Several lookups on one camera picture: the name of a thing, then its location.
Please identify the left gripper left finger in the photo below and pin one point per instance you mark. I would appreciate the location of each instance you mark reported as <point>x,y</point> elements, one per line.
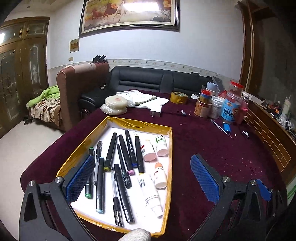
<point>46,213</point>

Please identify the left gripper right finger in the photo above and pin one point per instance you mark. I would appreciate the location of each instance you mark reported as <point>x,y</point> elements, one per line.
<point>238,208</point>

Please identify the teal cap black marker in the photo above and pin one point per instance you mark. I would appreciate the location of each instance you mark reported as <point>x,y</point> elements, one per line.
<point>100,187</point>

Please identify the orange cap white bottle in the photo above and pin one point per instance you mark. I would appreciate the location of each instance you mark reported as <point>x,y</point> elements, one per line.
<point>159,176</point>

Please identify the pink cap black marker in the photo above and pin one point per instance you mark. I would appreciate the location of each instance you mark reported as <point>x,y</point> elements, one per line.
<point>126,156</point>

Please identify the white tube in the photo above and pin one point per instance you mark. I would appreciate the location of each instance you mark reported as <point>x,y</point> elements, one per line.
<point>150,194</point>

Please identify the green cap black marker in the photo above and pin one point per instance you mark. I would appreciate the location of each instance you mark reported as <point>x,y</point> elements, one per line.
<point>89,183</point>

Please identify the yellow cap black marker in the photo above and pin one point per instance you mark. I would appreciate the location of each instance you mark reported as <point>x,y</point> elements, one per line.
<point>109,156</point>

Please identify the blue cap black marker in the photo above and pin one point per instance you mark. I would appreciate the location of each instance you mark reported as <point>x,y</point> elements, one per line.
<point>131,149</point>

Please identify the burgundy table cloth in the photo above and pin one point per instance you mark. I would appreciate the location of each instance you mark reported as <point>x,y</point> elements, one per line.
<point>241,159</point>

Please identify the clear gel pen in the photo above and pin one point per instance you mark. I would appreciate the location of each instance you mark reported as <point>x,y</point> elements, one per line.
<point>116,204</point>

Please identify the brick pattern wooden cabinet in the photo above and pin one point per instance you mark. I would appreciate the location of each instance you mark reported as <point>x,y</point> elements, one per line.
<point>276,139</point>

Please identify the silver pen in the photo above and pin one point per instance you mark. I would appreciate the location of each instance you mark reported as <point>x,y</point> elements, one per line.
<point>219,127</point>

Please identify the blue small box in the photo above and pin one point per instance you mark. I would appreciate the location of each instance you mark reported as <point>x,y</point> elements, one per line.
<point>227,127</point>

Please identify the yellow gift box tray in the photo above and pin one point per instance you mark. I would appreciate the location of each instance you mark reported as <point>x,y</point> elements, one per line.
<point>99,139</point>

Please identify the pink water bottle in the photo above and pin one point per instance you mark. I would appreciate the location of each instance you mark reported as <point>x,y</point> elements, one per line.
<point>243,108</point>

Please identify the green label white bottle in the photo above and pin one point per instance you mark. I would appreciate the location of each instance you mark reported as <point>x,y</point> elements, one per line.
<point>161,146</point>

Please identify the pink cap white bottle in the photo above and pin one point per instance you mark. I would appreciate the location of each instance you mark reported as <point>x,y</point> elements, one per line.
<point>148,152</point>

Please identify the brown round tin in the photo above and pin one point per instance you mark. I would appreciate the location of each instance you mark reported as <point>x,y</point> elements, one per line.
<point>203,104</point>

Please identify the white lid jar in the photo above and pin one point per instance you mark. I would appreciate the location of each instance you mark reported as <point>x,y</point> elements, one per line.
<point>216,107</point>

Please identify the red lid clear jar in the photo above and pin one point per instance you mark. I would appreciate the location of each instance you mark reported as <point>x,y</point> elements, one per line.
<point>236,88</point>

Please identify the green blanket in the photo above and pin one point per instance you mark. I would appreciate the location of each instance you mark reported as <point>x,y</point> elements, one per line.
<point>50,92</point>

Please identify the yellow tape roll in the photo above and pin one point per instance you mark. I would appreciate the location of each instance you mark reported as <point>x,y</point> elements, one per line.
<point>178,98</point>

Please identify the white round cakes bag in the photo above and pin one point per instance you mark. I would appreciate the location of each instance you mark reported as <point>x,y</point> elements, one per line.
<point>114,105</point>

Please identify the white papers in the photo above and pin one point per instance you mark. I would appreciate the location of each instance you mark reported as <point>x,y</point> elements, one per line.
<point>137,99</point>

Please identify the brown armchair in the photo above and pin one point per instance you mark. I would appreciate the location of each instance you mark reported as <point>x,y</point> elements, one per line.
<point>75,80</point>

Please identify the black leather sofa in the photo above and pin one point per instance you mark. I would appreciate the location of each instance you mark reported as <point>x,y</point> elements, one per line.
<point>124,78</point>

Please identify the wooden wardrobe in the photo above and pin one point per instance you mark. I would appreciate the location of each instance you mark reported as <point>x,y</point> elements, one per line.
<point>23,67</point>

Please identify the framed horse painting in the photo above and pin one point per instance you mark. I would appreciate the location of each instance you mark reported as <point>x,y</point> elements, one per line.
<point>106,16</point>

